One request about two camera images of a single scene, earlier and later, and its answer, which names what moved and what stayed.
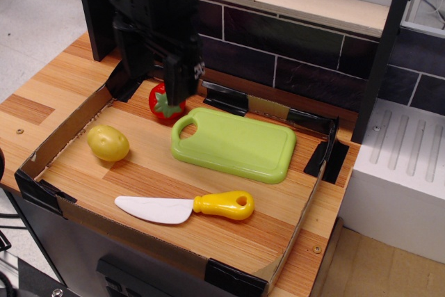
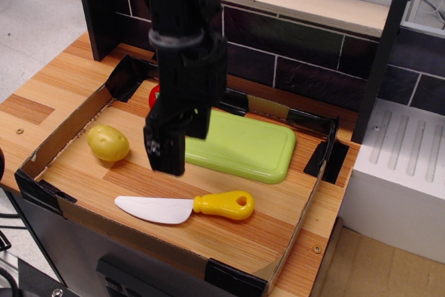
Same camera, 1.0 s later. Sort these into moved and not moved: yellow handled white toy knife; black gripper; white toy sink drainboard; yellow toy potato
Moved: black gripper
Not moved: yellow toy potato; yellow handled white toy knife; white toy sink drainboard
